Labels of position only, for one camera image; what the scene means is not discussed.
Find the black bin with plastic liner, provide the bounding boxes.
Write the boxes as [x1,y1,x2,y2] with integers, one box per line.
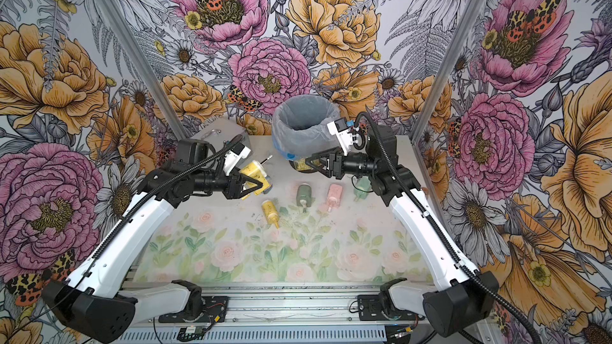
[272,95,340,161]

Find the mint green pencil sharpener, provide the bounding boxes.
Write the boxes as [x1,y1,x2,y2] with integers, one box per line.
[352,176,373,202]

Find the dark green pencil sharpener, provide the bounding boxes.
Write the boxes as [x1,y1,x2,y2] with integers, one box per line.
[296,183,312,212]

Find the yellow pencil sharpener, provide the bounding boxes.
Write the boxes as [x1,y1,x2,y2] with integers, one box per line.
[261,200,280,229]
[240,160,273,200]

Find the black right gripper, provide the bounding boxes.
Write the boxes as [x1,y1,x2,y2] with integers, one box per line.
[306,147,379,180]

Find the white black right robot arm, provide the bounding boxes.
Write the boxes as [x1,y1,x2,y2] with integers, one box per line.
[305,119,499,338]

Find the yellow transparent shavings tray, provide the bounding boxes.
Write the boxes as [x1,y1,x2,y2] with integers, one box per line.
[288,158,317,174]

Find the silver metal case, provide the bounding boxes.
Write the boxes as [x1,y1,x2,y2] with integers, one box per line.
[193,118,251,151]

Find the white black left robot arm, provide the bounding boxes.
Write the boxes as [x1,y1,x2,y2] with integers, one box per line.
[42,135,263,343]

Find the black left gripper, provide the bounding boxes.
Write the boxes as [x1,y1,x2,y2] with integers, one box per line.
[191,165,261,201]

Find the pink pencil sharpener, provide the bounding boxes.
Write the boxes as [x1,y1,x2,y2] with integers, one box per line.
[320,183,344,213]

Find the floral table mat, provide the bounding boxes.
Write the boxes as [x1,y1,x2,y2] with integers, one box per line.
[134,177,432,284]

